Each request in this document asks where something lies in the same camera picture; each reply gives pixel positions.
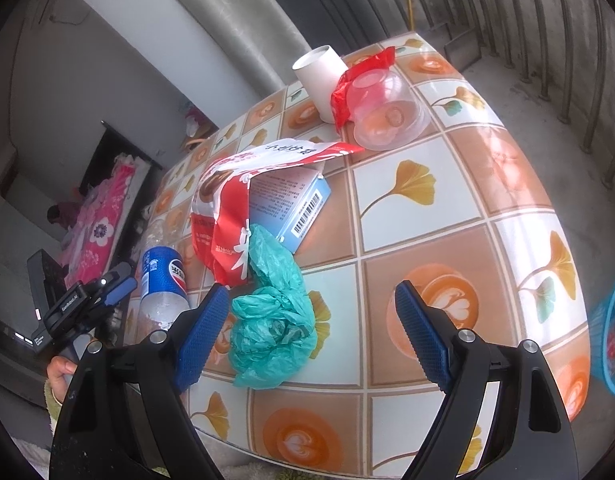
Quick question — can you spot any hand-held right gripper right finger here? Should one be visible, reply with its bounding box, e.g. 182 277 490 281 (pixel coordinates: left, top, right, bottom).
394 280 579 480

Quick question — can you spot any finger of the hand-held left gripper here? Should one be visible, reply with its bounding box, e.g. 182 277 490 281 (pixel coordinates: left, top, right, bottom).
93 261 134 292
104 276 139 312

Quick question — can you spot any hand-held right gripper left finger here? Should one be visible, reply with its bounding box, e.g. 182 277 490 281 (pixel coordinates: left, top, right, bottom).
51 282 230 480

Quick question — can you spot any clear bottle blue label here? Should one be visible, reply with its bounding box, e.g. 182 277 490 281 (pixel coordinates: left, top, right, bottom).
134 217 190 341

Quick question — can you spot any green plastic bag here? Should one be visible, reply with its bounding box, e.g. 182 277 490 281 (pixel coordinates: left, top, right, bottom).
228 224 319 390

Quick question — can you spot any red white plastic bag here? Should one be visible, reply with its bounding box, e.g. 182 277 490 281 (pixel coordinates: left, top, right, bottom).
190 137 365 288

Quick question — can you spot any blue white cardboard box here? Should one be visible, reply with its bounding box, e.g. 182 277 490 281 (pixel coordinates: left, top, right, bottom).
247 165 332 253

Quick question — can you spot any blue plastic basket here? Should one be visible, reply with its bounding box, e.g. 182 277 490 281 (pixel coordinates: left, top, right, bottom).
585 269 615 395

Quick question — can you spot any red plastic wrapper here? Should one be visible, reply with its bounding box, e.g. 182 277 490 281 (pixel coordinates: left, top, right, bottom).
330 46 397 128

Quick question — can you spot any person's left hand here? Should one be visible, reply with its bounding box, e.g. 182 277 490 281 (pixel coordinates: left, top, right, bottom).
46 355 80 403

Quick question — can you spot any pink flowered blanket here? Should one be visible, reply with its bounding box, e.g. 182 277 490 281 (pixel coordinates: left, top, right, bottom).
62 162 153 286

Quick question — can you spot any patterned tablecloth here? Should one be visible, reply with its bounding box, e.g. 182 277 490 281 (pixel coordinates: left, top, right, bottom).
120 32 591 476

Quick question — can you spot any dark bed headboard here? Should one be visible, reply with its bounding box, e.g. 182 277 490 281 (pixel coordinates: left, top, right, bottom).
82 120 163 196

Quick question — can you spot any bunch of flowers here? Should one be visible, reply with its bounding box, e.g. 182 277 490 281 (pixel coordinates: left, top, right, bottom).
180 102 218 151

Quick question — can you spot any clear plastic bowl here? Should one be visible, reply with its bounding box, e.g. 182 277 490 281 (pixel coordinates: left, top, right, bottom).
348 67 432 151

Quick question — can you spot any metal railing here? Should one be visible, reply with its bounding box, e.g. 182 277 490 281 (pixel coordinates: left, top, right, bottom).
462 0 615 191

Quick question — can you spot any white paper cup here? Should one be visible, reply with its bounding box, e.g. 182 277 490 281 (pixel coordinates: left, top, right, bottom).
292 45 349 125

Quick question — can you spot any grey flat board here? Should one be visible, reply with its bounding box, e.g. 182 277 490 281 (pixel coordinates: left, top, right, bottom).
445 22 483 61

